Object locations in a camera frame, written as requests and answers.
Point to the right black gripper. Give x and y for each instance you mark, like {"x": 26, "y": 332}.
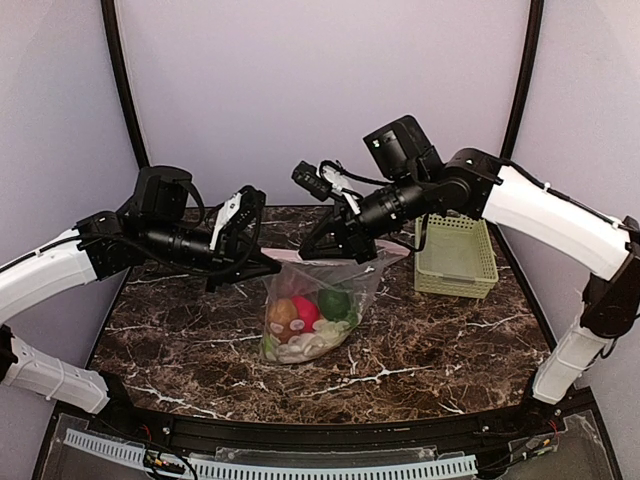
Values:
{"x": 347, "y": 232}

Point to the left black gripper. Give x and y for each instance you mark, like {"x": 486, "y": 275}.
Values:
{"x": 228, "y": 257}

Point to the brown potato toy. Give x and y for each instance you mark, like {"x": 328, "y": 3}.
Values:
{"x": 279, "y": 316}

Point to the clear zip top bag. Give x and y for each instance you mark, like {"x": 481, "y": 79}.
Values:
{"x": 306, "y": 278}

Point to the red pepper toy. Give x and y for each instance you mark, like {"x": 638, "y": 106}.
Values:
{"x": 307, "y": 314}

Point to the dark green pepper toy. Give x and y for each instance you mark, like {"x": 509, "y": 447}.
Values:
{"x": 332, "y": 304}

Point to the white garlic toy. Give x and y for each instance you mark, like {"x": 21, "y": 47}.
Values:
{"x": 309, "y": 346}

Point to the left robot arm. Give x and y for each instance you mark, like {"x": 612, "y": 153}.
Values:
{"x": 165, "y": 221}

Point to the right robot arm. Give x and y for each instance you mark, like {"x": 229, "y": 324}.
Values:
{"x": 416, "y": 182}

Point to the green plastic basket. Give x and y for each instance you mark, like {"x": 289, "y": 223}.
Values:
{"x": 457, "y": 258}

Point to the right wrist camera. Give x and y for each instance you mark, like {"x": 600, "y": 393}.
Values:
{"x": 327, "y": 182}

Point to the black front table rail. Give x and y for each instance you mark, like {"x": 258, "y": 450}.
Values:
{"x": 210, "y": 409}

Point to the right black corner post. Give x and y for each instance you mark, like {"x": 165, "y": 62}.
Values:
{"x": 524, "y": 78}

